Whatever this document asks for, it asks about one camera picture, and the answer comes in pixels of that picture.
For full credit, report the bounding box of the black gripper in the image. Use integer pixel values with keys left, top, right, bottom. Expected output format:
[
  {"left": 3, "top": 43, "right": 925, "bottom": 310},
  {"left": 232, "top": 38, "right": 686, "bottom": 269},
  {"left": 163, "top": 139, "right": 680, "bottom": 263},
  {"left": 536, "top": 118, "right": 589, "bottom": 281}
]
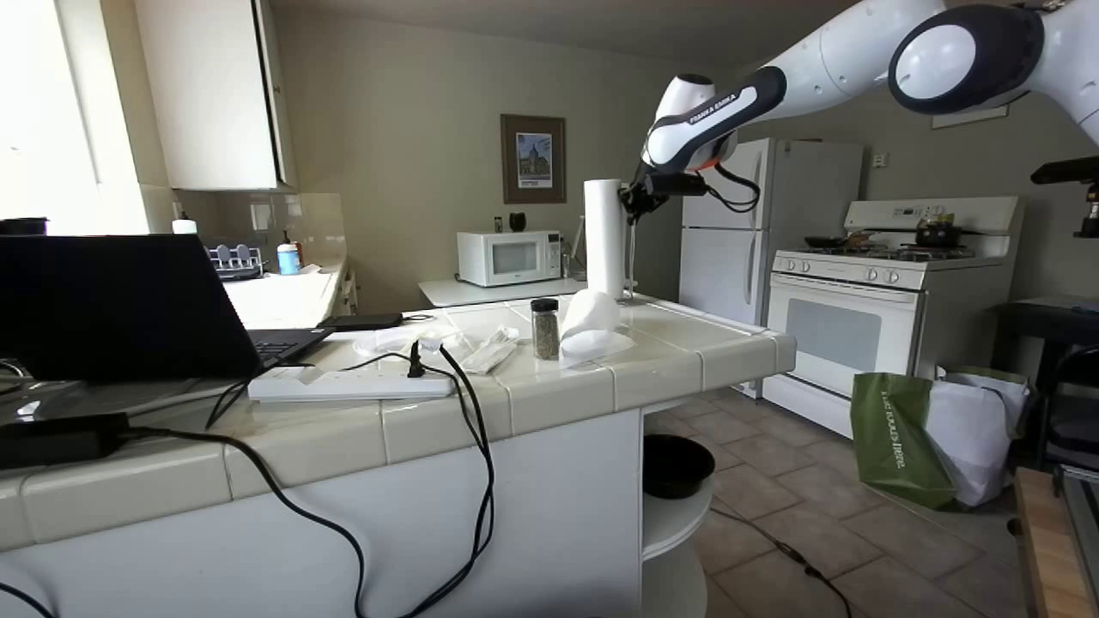
[{"left": 621, "top": 168, "right": 708, "bottom": 220}]

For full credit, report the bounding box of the white paper towel roll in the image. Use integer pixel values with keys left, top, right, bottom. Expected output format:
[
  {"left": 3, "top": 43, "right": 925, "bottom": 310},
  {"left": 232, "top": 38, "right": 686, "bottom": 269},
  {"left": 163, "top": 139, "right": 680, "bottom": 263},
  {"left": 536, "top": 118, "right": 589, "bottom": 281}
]
[{"left": 583, "top": 180, "right": 626, "bottom": 299}]

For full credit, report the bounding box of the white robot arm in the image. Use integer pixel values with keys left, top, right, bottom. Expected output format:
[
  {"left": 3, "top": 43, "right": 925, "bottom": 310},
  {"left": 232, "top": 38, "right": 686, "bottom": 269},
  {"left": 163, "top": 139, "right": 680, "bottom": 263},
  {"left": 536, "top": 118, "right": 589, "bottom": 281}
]
[{"left": 621, "top": 0, "right": 1099, "bottom": 218}]

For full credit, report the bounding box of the white refrigerator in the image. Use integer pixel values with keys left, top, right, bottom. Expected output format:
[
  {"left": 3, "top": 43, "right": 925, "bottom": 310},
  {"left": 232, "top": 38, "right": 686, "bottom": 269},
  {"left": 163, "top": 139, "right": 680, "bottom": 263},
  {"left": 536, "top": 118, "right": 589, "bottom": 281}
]
[{"left": 680, "top": 139, "right": 861, "bottom": 326}]

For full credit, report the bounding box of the crumpled white paper towel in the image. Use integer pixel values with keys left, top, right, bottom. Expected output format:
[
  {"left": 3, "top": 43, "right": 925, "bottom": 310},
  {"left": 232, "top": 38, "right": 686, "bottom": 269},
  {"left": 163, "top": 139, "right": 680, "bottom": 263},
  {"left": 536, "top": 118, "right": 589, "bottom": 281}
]
[{"left": 560, "top": 289, "right": 633, "bottom": 366}]

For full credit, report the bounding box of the dark spice shaker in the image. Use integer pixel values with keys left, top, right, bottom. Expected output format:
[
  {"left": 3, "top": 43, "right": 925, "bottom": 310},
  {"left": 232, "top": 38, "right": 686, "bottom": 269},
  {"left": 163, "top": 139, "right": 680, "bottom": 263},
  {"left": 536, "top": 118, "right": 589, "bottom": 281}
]
[{"left": 529, "top": 297, "right": 560, "bottom": 361}]

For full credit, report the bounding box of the white microwave oven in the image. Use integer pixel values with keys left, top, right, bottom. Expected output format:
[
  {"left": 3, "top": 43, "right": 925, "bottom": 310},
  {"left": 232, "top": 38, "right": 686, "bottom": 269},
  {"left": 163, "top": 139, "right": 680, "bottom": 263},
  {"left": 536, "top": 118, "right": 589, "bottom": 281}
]
[{"left": 457, "top": 229, "right": 560, "bottom": 289}]

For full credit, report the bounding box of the black bowl on shelf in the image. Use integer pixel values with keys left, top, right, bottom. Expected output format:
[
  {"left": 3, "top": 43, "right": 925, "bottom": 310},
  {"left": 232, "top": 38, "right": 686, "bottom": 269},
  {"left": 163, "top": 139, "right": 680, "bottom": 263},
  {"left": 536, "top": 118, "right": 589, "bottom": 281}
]
[{"left": 643, "top": 434, "right": 715, "bottom": 497}]

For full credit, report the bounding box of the white kitchen stove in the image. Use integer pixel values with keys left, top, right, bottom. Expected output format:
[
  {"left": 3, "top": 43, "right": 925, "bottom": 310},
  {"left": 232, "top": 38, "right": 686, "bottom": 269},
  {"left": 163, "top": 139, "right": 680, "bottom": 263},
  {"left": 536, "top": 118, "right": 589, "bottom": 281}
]
[{"left": 764, "top": 196, "right": 1025, "bottom": 437}]

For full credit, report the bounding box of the green shopping bag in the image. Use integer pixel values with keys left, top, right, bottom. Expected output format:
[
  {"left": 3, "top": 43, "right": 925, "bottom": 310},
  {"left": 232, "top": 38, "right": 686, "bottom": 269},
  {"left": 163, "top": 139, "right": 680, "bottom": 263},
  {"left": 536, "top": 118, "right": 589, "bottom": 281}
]
[{"left": 851, "top": 373, "right": 954, "bottom": 507}]

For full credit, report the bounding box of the blue soap bottle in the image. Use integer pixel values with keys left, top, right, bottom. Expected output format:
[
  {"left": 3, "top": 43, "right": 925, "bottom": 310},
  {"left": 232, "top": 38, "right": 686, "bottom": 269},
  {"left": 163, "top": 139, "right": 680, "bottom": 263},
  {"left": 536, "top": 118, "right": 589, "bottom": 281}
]
[{"left": 276, "top": 238, "right": 301, "bottom": 275}]

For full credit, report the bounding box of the white power strip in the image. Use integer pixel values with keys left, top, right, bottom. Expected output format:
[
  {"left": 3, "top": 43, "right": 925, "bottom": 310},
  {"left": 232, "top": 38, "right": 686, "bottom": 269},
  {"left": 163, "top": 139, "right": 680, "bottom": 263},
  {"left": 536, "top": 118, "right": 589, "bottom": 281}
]
[{"left": 246, "top": 366, "right": 454, "bottom": 405}]

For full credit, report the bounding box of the white plastic bag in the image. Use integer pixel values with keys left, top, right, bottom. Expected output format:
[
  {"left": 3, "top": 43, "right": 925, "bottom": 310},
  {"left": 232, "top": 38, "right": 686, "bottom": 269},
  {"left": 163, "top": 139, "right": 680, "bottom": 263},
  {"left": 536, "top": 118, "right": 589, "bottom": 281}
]
[{"left": 925, "top": 373, "right": 1032, "bottom": 507}]

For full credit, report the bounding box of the blue dish rack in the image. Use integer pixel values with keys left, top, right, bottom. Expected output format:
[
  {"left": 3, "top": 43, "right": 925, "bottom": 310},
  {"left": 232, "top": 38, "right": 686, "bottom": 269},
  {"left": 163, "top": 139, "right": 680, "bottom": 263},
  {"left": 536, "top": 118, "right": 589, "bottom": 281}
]
[{"left": 205, "top": 243, "right": 266, "bottom": 281}]

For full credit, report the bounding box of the black open laptop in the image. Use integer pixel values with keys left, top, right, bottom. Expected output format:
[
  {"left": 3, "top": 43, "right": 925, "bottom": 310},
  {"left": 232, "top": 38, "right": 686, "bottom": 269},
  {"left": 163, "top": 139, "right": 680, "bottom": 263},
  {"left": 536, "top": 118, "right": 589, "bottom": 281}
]
[{"left": 0, "top": 232, "right": 325, "bottom": 382}]

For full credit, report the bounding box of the black power adapter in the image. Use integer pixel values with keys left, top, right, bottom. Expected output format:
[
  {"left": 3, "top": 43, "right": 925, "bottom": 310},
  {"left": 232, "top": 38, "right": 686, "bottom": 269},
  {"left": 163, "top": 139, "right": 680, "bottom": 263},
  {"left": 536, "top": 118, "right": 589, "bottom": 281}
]
[{"left": 0, "top": 412, "right": 132, "bottom": 472}]

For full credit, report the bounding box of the framed wall picture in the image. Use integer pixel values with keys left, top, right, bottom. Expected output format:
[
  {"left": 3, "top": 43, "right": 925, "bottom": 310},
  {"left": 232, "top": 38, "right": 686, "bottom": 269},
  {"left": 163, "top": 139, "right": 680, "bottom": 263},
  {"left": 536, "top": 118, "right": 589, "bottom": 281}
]
[{"left": 503, "top": 115, "right": 568, "bottom": 204}]

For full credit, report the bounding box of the black power cable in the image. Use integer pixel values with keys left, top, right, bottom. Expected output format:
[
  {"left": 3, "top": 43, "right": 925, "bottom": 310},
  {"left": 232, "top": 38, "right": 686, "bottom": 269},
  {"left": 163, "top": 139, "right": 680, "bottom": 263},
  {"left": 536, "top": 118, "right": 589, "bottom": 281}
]
[{"left": 123, "top": 341, "right": 503, "bottom": 618}]

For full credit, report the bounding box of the white wall cabinet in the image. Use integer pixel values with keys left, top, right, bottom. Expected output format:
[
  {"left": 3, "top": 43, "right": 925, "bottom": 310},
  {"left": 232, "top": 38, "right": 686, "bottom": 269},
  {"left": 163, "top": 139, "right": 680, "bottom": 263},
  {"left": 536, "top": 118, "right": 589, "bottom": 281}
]
[{"left": 135, "top": 0, "right": 292, "bottom": 192}]

